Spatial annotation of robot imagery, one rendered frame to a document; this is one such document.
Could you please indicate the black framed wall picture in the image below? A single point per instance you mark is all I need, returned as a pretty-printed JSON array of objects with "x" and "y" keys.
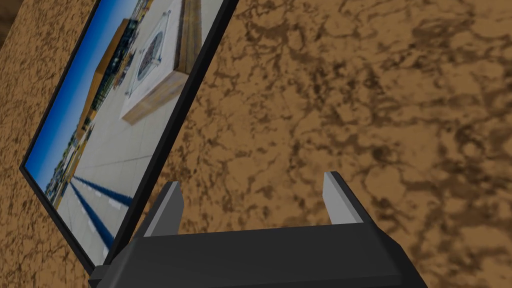
[{"x": 116, "y": 116}]

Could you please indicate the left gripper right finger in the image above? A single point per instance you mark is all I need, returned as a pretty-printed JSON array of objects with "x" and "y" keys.
[{"x": 340, "y": 202}]

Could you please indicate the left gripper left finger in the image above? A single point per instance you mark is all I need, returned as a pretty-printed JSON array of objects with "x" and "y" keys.
[{"x": 166, "y": 214}]

